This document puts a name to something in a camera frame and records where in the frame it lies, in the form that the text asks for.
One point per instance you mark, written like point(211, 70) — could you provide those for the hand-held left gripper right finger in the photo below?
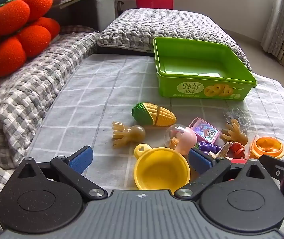
point(199, 159)

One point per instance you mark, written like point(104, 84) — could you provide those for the yellow toy pot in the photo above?
point(156, 171)

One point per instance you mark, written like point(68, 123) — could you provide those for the orange toy cup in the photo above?
point(269, 147)

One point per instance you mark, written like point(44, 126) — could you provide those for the tan hand-shaped toy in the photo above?
point(236, 135)
point(134, 132)

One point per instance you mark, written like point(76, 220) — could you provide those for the purple toy grapes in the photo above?
point(208, 147)

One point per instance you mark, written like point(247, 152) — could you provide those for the grey sofa armrest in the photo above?
point(104, 10)

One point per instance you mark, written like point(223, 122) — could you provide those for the red plastic chair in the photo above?
point(154, 1)

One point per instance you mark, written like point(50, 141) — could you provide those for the pink animal toy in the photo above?
point(188, 140)

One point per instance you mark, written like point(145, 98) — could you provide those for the toy corn cob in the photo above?
point(161, 115)

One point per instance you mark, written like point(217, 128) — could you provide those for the green plastic box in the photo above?
point(171, 89)

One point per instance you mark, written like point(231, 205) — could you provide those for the clear toy capsule ball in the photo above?
point(173, 132)

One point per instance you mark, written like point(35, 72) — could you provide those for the clear bag of rings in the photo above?
point(241, 119)

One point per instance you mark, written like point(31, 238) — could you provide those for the tan toy starfish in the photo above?
point(225, 148)

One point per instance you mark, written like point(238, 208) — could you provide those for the orange plush cushion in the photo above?
point(7, 17)

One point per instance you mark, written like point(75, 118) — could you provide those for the grey quilted cushion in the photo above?
point(169, 22)

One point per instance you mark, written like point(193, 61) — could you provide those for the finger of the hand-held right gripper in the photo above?
point(274, 161)

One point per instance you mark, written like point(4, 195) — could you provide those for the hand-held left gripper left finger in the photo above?
point(80, 158)

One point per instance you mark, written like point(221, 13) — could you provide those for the pink card box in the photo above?
point(204, 132)

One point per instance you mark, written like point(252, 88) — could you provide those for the grey grid sheet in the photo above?
point(102, 92)

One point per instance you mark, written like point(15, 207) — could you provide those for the grey checked sofa cover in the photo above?
point(19, 99)

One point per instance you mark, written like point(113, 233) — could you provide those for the red toy crab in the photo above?
point(238, 150)

